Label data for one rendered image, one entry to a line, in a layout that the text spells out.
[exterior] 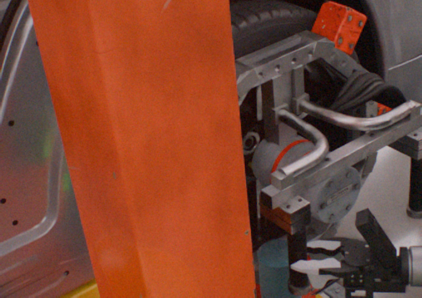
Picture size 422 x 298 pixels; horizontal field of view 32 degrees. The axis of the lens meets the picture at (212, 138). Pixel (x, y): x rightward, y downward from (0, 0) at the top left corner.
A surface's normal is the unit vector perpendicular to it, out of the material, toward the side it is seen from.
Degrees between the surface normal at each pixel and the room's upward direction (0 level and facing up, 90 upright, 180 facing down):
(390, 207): 0
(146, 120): 90
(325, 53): 90
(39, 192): 90
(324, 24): 55
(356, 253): 0
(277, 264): 45
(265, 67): 90
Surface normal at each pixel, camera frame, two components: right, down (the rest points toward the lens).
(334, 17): -0.71, -0.18
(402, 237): -0.10, -0.85
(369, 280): -0.14, 0.53
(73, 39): -0.80, 0.38
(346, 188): 0.59, 0.36
